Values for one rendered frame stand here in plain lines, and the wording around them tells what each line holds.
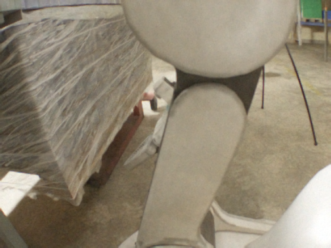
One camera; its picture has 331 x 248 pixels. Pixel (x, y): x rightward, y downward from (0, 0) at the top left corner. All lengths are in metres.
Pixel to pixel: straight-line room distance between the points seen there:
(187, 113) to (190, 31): 0.10
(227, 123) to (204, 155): 0.04
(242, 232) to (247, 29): 0.50
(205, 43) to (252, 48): 0.04
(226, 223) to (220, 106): 0.36
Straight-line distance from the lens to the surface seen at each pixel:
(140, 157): 0.59
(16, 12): 0.68
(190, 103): 0.25
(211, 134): 0.26
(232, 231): 0.59
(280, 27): 0.21
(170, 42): 0.19
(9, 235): 0.73
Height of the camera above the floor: 0.94
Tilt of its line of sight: 24 degrees down
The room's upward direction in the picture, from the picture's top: 8 degrees counter-clockwise
